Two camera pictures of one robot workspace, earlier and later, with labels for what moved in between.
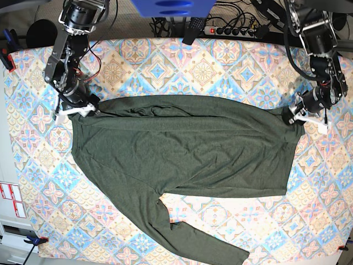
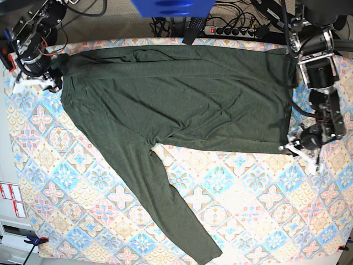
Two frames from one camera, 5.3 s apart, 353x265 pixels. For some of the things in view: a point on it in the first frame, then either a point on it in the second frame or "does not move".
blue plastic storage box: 175,8 does not move
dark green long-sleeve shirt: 147,148 -> 235,98
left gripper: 76,96 -> 38,64
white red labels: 12,191 does not move
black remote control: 196,26 does not move
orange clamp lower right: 343,248 does not move
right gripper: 316,100 -> 310,138
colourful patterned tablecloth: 72,217 does not move
